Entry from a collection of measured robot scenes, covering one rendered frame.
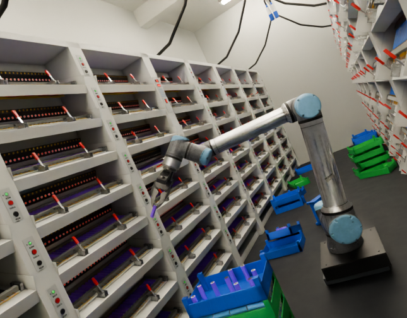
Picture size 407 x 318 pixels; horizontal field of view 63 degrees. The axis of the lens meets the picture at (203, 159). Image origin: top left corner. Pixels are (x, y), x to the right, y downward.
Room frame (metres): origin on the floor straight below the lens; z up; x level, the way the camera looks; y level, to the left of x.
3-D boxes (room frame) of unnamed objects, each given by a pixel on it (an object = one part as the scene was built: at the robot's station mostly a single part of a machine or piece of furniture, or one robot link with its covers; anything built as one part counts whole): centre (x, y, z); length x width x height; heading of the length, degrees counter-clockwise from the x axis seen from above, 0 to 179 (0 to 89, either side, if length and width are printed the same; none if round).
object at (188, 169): (2.47, 0.16, 0.88); 0.20 x 0.09 x 1.75; 64
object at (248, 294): (1.22, 0.11, 0.44); 0.30 x 0.20 x 0.08; 71
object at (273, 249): (2.44, -0.27, 0.04); 0.30 x 0.20 x 0.08; 64
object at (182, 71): (3.10, -0.14, 0.88); 0.20 x 0.09 x 1.75; 64
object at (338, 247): (1.79, -0.51, 0.19); 0.19 x 0.19 x 0.10
